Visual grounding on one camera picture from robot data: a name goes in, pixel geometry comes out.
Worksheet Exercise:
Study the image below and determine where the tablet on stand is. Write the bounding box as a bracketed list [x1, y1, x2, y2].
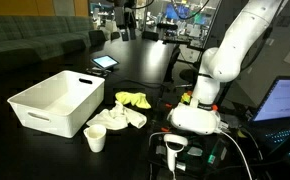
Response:
[90, 54, 120, 71]

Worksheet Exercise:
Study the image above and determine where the black stereo camera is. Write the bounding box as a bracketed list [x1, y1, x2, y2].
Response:
[156, 22, 180, 32]

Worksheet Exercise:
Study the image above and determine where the green plaid couch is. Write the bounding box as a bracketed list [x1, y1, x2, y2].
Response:
[0, 15, 96, 73]

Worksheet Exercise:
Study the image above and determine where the small yellow plastic piece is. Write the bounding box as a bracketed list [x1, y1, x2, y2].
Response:
[180, 92, 193, 105]

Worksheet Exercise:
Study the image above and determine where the black conference chair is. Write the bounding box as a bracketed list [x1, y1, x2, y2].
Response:
[110, 31, 121, 41]
[88, 29, 108, 47]
[141, 30, 160, 42]

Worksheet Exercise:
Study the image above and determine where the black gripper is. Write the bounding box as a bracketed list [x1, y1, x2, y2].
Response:
[113, 0, 138, 42]

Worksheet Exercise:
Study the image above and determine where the white headset cable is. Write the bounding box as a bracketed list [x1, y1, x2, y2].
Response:
[218, 129, 254, 180]

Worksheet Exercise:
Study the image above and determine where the open laptop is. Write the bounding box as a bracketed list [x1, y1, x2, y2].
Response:
[247, 75, 290, 160]

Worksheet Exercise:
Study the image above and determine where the white towel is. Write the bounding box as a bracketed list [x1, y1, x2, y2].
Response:
[85, 99, 148, 131]

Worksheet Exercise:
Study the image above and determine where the white VR headset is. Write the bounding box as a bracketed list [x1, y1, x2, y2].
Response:
[166, 97, 223, 136]

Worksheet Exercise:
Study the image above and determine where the white mug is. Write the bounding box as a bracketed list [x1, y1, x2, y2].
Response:
[83, 123, 107, 154]

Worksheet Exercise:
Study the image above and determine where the yellow-green towel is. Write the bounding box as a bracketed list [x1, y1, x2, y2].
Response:
[114, 91, 152, 110]

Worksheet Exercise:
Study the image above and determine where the white plastic basket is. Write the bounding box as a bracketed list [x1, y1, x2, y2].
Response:
[6, 69, 106, 139]

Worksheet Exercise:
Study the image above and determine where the white VR controller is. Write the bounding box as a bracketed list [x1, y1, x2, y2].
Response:
[163, 133, 189, 173]

